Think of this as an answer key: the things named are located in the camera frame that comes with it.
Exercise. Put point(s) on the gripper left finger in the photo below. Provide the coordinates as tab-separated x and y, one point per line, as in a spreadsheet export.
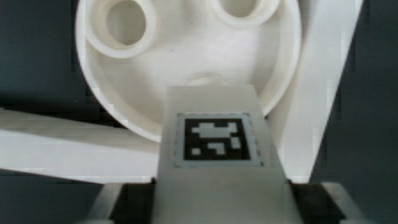
123	204

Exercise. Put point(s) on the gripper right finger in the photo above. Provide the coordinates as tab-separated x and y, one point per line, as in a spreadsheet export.
326	204

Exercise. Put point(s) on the white U-shaped fence wall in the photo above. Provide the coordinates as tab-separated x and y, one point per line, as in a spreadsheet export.
102	154

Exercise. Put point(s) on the white stool leg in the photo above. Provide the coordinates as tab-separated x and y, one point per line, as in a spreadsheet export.
221	182

